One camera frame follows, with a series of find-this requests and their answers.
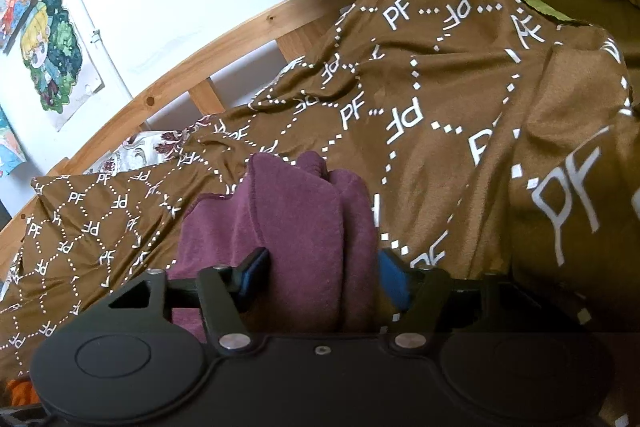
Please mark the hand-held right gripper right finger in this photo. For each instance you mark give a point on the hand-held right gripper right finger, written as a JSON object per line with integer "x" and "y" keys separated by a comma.
{"x": 395, "y": 282}

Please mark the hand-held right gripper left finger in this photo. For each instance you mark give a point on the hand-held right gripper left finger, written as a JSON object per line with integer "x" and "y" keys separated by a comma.
{"x": 252, "y": 274}

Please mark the maroon small cloth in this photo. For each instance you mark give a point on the maroon small cloth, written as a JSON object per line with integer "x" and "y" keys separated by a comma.
{"x": 310, "y": 232}

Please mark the floral white pillow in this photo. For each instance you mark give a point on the floral white pillow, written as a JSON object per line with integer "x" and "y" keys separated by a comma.
{"x": 135, "y": 154}

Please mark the brown small-print pillow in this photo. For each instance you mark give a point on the brown small-print pillow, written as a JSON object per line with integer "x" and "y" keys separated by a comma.
{"x": 90, "y": 227}

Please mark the brown printed blanket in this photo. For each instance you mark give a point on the brown printed blanket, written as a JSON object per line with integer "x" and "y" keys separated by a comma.
{"x": 450, "y": 107}

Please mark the orange cloth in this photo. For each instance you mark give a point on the orange cloth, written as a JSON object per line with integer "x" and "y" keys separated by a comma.
{"x": 17, "y": 392}

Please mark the wooden bed frame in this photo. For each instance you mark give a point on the wooden bed frame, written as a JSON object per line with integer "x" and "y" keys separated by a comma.
{"x": 165, "y": 92}

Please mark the blue cartoon wall poster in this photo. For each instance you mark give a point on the blue cartoon wall poster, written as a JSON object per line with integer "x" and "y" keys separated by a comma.
{"x": 10, "y": 147}

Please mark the yellow-haired figure wall poster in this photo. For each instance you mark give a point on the yellow-haired figure wall poster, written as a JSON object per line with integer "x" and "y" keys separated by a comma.
{"x": 50, "y": 57}

